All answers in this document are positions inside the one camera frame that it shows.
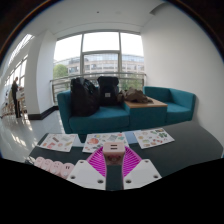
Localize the teal side table, wooden top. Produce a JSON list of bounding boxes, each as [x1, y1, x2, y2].
[[124, 98, 169, 131]]

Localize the sticker sheet with green pictures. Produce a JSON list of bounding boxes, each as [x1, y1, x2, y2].
[[133, 127, 176, 150]]

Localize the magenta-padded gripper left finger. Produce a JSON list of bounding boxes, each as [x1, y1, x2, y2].
[[66, 146, 116, 192]]

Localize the short teal sofa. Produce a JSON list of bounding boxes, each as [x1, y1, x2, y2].
[[143, 85, 197, 126]]

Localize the pink charger block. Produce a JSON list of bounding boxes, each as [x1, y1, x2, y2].
[[102, 142, 126, 167]]

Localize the brown jacket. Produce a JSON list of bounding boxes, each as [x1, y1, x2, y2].
[[117, 87, 154, 104]]

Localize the person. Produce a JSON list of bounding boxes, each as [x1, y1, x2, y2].
[[10, 76, 23, 119]]

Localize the metal window railing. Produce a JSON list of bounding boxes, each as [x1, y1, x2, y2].
[[49, 71, 148, 103]]

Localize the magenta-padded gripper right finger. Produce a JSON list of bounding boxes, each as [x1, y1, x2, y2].
[[114, 146, 163, 191]]

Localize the black backpack with label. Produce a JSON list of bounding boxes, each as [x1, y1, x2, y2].
[[96, 75, 120, 107]]

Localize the sticker sheet with red pictures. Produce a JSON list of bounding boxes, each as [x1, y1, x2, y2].
[[37, 133, 79, 153]]

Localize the long teal sofa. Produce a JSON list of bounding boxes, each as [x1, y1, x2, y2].
[[56, 87, 132, 135]]

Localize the large black backpack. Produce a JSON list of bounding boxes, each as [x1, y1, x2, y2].
[[69, 77, 100, 118]]

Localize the sticker sheet with orange pictures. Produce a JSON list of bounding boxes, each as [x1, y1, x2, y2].
[[82, 132, 129, 154]]

